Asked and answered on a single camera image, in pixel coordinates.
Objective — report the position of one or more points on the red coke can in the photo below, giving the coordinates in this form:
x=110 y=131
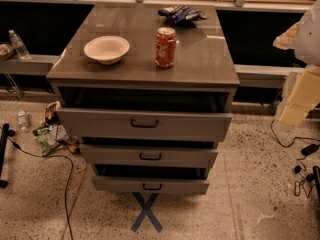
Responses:
x=165 y=47

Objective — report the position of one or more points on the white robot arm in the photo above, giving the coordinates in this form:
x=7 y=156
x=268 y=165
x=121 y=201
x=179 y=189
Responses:
x=301 y=93

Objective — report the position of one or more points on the white paper bowl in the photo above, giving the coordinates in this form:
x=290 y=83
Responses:
x=107 y=50

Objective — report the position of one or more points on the bowl on left ledge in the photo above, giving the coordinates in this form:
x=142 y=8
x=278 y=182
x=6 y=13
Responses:
x=6 y=51

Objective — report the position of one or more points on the grey drawer cabinet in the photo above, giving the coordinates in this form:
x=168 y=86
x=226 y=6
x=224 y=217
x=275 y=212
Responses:
x=202 y=80

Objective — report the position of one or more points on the middle grey drawer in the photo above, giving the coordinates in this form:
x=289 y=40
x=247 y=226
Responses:
x=148 y=156

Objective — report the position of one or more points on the grey drawer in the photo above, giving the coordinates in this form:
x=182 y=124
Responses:
x=105 y=123
x=148 y=156
x=150 y=185

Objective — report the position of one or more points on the bottom grey drawer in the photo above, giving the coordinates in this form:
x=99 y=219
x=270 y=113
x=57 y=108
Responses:
x=150 y=185

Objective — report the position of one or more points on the top grey drawer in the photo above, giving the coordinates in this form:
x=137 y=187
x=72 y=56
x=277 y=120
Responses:
x=105 y=123

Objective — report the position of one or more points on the blue tape cross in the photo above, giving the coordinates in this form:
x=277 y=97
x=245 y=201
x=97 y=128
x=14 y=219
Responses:
x=146 y=212

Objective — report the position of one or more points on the blue chip bag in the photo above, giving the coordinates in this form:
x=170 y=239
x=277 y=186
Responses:
x=181 y=13

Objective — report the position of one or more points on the brown snack bag on floor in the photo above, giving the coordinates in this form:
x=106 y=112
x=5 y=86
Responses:
x=51 y=115

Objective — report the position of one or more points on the green snack bag on floor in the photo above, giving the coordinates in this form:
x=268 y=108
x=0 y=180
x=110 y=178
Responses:
x=51 y=138

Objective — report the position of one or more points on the small water bottle on floor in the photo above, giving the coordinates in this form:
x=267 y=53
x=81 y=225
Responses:
x=23 y=120

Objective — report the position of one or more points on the black stand left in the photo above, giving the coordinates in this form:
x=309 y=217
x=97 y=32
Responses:
x=5 y=138

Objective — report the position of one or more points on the clear water bottle on ledge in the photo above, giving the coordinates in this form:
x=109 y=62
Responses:
x=19 y=45

